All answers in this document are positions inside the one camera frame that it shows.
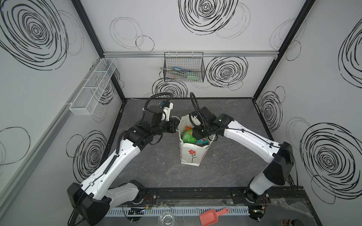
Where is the aluminium wall rail left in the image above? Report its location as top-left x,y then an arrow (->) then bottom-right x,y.
1,59 -> 104,218

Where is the red plastic scoop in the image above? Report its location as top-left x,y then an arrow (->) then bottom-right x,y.
199,208 -> 230,226

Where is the black corner frame post right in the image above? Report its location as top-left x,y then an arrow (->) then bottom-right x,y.
253,0 -> 316,101

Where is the clear glass bowl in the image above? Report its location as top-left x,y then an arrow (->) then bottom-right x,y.
158,212 -> 176,226

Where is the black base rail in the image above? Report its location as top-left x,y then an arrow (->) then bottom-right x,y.
134,186 -> 307,204

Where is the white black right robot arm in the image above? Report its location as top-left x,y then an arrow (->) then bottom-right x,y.
187,107 -> 295,203

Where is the aluminium wall rail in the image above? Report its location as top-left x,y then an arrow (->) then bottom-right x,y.
104,50 -> 279,58
1,59 -> 104,218

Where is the white paper bag red flower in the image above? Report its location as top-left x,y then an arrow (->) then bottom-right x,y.
178,115 -> 216,166

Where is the black corner frame post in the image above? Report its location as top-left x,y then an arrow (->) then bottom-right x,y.
253,0 -> 316,101
71,0 -> 127,104

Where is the green snack packet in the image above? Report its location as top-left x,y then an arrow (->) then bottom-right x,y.
182,130 -> 197,144

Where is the clear plastic wall shelf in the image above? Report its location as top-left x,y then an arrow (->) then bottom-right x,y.
69,58 -> 117,115

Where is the grey slotted cable duct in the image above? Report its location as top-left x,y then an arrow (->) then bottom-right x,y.
106,206 -> 250,218

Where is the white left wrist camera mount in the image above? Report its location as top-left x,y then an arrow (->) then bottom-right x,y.
161,102 -> 173,121

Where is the black corner frame post left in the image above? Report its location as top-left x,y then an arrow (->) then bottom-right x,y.
71,0 -> 127,104

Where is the aluminium wall rail back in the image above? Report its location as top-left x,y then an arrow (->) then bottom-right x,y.
104,50 -> 279,58

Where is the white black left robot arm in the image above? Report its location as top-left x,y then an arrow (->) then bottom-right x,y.
67,102 -> 180,226

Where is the black wire wall basket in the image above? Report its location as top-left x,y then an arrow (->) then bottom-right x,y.
161,56 -> 206,83

